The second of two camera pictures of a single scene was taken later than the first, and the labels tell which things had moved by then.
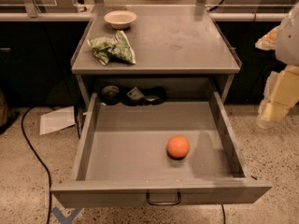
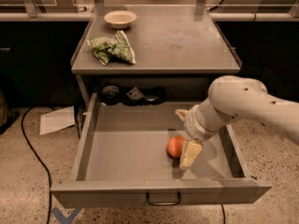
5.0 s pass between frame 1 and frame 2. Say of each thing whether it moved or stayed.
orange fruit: stayed
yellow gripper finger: moved
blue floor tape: stayed
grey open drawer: stayed
